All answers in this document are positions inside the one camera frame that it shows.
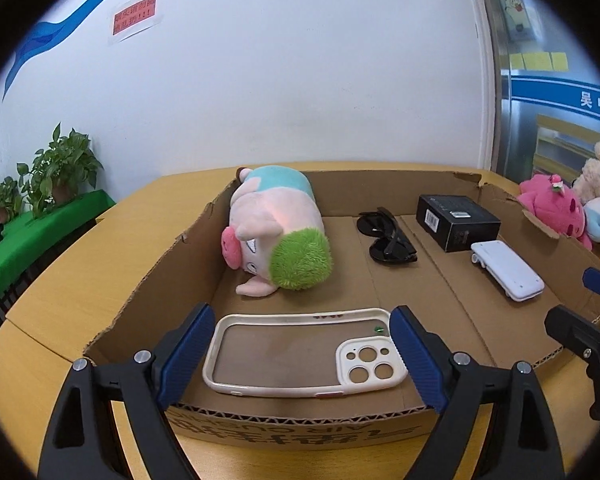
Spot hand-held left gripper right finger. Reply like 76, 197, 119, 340
390, 305, 566, 480

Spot blue window banner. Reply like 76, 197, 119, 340
510, 74, 600, 123

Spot magenta plush toy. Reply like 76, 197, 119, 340
517, 172, 593, 251

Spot yellow shelf behind glass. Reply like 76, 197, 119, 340
532, 114, 600, 176

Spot cartoon sheep poster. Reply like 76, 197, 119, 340
500, 0, 537, 43

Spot brown cardboard box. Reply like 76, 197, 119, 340
82, 170, 600, 453

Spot green cloth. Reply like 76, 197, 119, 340
0, 190, 117, 286

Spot cream clear phone case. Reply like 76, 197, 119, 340
202, 307, 409, 398

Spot small green potted plant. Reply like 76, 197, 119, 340
0, 174, 25, 224

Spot small black product box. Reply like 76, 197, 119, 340
416, 194, 502, 253

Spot red paper wall sign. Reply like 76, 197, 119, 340
111, 0, 162, 44

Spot white gadget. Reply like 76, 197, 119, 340
470, 240, 546, 302

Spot pink pig plush toy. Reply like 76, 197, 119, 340
221, 165, 333, 297

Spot black sunglasses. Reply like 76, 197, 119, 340
356, 206, 419, 266

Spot blue wave wall decal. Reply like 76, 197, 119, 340
2, 0, 196, 103

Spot large green potted plant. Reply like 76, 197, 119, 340
17, 122, 103, 218

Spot dark slatted rack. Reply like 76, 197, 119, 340
0, 255, 48, 353

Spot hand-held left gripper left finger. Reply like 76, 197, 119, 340
39, 302, 216, 480

